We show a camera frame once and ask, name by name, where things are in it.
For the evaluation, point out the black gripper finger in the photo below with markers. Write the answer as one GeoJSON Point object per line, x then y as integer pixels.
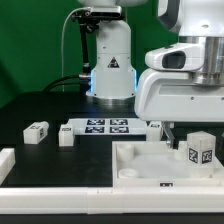
{"type": "Point", "coordinates": [167, 128]}

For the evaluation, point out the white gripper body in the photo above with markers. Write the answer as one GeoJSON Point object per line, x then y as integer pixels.
{"type": "Point", "coordinates": [166, 91]}

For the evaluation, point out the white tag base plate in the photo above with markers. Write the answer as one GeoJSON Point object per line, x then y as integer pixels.
{"type": "Point", "coordinates": [108, 126]}

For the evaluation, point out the white obstacle fence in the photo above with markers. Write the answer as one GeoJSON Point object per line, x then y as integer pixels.
{"type": "Point", "coordinates": [104, 200]}

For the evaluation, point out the black camera on stand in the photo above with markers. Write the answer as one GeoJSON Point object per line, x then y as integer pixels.
{"type": "Point", "coordinates": [88, 19]}

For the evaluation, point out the white square tabletop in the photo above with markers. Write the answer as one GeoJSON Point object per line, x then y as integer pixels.
{"type": "Point", "coordinates": [153, 164]}

